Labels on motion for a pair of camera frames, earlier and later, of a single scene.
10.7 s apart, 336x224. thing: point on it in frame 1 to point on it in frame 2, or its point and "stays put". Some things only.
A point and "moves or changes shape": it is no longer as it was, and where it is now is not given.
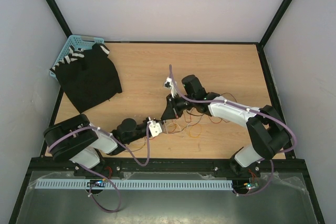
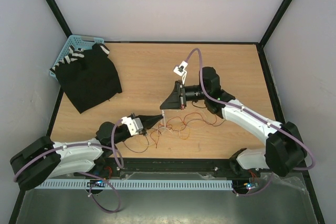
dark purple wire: [191, 117] moves or changes shape
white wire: [203, 123] moves or changes shape
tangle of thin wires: [185, 120] to [184, 122]
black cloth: [91, 80] stays put
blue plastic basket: [80, 41] stays put
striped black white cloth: [74, 53] stays put
